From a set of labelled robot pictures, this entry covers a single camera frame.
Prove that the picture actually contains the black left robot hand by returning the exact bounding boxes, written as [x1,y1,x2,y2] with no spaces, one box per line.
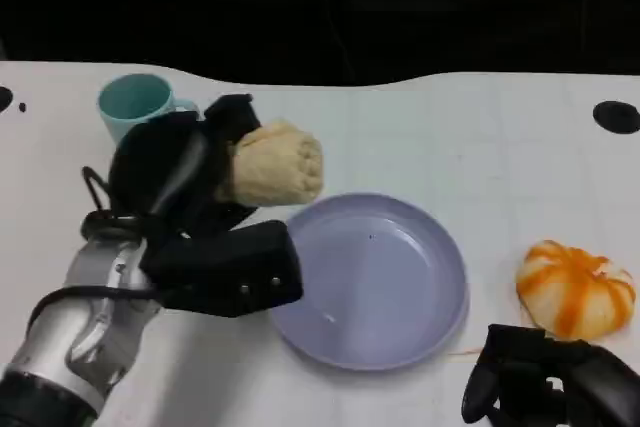
[107,93,262,239]

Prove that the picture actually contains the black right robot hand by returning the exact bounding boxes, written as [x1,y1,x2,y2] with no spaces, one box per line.
[460,323,640,427]

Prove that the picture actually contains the beige towel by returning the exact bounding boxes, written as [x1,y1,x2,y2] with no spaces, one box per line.
[218,118,325,209]

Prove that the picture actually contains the pale green mug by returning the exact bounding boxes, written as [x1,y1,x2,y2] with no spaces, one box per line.
[96,73,202,149]

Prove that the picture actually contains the orange and white toy bread roll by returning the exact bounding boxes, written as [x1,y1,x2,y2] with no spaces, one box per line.
[515,239,637,341]

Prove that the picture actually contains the lilac plate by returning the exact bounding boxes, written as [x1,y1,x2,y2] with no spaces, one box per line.
[268,191,471,373]

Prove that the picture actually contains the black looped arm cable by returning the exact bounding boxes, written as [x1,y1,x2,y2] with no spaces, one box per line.
[80,165,147,244]

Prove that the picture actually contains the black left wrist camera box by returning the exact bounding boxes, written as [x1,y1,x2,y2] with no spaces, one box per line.
[139,219,305,320]

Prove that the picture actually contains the black long arm cable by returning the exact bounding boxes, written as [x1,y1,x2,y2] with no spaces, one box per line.
[26,285,162,334]

